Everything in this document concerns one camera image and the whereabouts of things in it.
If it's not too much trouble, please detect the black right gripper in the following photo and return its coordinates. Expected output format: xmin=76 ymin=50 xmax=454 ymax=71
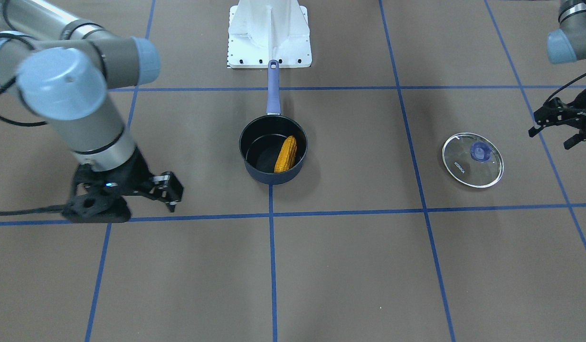
xmin=61 ymin=148 xmax=153 ymax=223

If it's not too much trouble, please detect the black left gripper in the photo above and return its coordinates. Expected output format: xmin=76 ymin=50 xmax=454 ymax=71
xmin=528 ymin=89 xmax=586 ymax=150

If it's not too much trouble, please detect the glass pot lid purple knob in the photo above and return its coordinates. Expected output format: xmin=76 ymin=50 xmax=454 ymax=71
xmin=441 ymin=132 xmax=504 ymax=189

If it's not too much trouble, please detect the yellow toy corn cob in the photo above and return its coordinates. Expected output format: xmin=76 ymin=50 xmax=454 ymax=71
xmin=274 ymin=135 xmax=297 ymax=173

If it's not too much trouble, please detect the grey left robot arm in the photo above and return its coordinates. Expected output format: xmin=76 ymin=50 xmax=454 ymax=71
xmin=528 ymin=0 xmax=586 ymax=150

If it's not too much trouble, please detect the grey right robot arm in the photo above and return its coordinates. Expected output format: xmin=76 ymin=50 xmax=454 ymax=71
xmin=0 ymin=0 xmax=172 ymax=223

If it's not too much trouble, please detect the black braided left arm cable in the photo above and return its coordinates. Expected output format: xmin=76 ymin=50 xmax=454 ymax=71
xmin=543 ymin=66 xmax=586 ymax=107

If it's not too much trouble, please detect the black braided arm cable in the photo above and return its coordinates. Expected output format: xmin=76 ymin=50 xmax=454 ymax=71
xmin=0 ymin=76 xmax=68 ymax=217
xmin=543 ymin=66 xmax=586 ymax=107

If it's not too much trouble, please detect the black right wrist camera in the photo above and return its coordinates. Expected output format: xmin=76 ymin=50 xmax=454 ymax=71
xmin=150 ymin=171 xmax=184 ymax=213

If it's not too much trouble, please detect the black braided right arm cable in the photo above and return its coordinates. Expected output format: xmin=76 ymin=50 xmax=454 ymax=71
xmin=0 ymin=76 xmax=68 ymax=217

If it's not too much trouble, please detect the dark blue saucepan purple handle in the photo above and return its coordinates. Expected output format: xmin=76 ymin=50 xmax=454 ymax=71
xmin=239 ymin=60 xmax=308 ymax=185

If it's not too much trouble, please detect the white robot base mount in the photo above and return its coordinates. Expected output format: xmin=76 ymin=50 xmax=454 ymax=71
xmin=227 ymin=0 xmax=312 ymax=69

